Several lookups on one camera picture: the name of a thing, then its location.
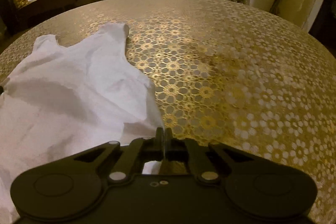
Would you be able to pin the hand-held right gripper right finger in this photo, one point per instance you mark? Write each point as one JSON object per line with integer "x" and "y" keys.
{"x": 168, "y": 142}

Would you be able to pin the white tank top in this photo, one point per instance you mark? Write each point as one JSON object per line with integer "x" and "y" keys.
{"x": 78, "y": 87}

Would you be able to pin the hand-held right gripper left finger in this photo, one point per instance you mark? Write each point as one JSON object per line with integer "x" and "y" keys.
{"x": 160, "y": 142}

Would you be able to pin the gold lace tablecloth table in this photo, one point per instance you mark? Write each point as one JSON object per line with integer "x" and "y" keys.
{"x": 223, "y": 69}

